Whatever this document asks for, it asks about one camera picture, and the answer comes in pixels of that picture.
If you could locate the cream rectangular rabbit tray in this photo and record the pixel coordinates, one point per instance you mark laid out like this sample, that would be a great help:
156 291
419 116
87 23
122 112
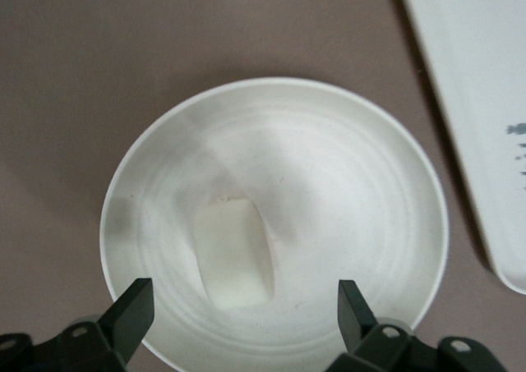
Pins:
472 60

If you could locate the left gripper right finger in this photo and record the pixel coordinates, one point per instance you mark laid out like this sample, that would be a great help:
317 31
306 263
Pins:
355 318

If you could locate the white steamed bun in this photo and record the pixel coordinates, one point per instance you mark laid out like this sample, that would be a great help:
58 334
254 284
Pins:
230 257

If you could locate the brown table mat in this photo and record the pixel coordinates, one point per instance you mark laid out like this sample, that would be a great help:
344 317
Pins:
61 80

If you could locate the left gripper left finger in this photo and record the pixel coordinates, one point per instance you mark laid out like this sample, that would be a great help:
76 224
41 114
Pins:
123 318

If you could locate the white round plate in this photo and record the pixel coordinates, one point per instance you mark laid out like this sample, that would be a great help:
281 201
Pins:
328 183

